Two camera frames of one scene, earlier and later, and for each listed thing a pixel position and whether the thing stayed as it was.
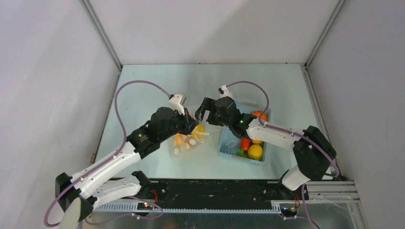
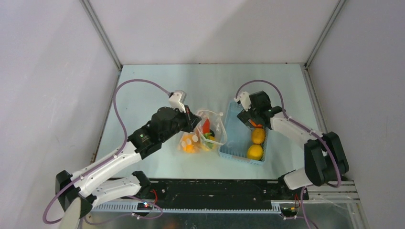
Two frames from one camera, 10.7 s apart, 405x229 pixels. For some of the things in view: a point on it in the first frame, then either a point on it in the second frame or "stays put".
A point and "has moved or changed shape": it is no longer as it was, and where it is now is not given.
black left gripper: (189, 123) stays put
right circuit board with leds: (289, 211) stays put
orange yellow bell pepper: (176, 137) -> (187, 144)
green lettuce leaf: (242, 153) -> (206, 135)
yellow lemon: (255, 152) stays put
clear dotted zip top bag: (202, 135) has moved or changed shape
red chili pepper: (245, 143) -> (206, 127)
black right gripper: (210, 109) -> (248, 117)
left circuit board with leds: (144, 206) stays put
